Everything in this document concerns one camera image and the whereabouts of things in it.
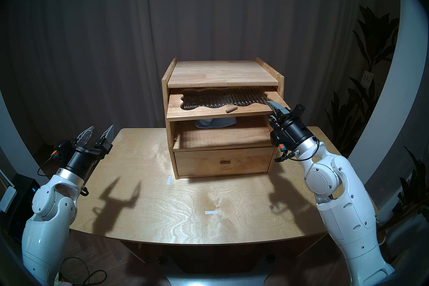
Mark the tall dark leafy plant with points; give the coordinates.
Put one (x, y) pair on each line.
(372, 40)

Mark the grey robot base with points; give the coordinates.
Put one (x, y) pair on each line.
(214, 278)

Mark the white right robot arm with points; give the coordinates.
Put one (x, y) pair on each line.
(335, 181)

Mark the light blue towel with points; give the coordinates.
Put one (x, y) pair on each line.
(218, 122)

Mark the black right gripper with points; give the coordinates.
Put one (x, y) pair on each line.
(291, 133)

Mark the white wall-mounted box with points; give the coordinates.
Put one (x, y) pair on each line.
(8, 199)

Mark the small dark leafy plant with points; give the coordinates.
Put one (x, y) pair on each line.
(414, 188)

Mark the grey pleated curtain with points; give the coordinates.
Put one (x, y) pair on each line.
(100, 37)

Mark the black computer case with lights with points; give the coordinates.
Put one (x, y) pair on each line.
(20, 198)

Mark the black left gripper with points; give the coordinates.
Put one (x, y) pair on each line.
(80, 159)

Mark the light wooden cabinet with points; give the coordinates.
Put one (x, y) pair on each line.
(221, 74)

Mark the white paper plant tag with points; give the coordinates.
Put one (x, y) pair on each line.
(367, 78)

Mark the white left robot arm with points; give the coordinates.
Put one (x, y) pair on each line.
(50, 201)

